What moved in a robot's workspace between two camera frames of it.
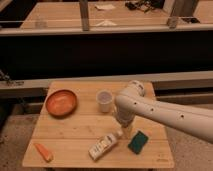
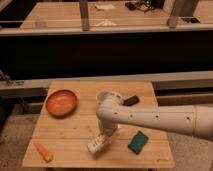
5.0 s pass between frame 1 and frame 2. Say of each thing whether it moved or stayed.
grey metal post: stayed
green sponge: stayed
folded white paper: stayed
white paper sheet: stayed
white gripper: moved
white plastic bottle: moved
